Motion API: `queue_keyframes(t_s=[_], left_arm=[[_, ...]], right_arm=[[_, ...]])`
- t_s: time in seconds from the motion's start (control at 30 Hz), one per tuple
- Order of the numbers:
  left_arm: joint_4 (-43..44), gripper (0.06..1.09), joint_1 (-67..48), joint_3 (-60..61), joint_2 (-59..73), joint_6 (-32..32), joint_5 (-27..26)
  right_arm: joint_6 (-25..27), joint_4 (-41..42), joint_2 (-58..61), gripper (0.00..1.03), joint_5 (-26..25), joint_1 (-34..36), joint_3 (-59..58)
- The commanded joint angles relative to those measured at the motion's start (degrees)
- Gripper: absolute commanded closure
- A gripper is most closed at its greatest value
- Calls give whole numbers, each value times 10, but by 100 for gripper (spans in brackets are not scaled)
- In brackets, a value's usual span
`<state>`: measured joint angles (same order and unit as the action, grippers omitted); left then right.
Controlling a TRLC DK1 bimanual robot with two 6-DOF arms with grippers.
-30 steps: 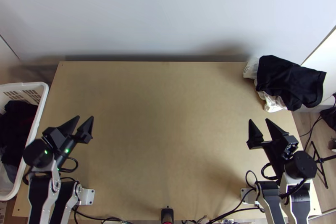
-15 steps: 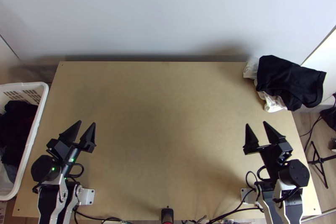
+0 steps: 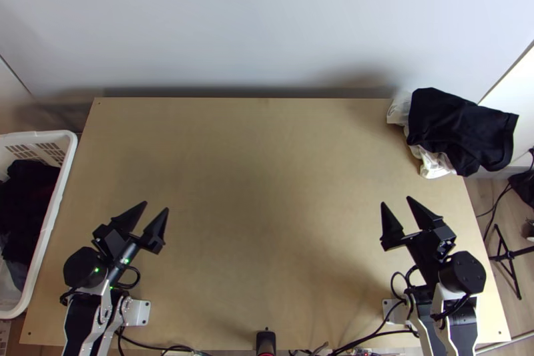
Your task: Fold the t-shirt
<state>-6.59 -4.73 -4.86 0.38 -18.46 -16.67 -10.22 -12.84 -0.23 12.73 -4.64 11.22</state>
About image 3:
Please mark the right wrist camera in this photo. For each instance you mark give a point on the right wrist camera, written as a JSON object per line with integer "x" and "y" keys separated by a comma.
{"x": 445, "y": 241}

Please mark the white laundry basket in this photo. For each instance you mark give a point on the white laundry basket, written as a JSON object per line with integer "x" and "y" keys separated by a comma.
{"x": 62, "y": 172}

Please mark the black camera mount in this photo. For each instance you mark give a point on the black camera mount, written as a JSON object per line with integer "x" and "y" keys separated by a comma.
{"x": 265, "y": 343}

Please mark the heap of clothes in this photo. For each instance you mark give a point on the heap of clothes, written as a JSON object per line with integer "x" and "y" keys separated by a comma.
{"x": 29, "y": 205}

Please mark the dark t-shirt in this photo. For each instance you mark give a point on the dark t-shirt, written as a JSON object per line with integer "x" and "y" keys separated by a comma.
{"x": 450, "y": 130}

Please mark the black tripod stand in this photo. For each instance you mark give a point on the black tripod stand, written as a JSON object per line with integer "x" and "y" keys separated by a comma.
{"x": 507, "y": 253}

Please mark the white garment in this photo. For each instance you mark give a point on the white garment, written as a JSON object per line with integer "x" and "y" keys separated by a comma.
{"x": 434, "y": 167}

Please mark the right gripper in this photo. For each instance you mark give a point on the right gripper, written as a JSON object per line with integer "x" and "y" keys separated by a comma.
{"x": 423, "y": 253}

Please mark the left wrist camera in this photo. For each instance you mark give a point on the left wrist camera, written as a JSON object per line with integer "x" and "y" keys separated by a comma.
{"x": 117, "y": 242}

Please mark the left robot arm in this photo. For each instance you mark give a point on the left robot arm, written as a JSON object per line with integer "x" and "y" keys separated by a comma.
{"x": 81, "y": 270}

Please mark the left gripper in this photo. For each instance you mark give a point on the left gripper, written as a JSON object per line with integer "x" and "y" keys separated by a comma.
{"x": 130, "y": 252}

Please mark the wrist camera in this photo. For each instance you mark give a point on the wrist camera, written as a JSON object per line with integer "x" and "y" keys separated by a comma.
{"x": 445, "y": 241}
{"x": 117, "y": 242}

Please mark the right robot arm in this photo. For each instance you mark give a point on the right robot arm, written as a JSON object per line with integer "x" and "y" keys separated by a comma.
{"x": 461, "y": 276}

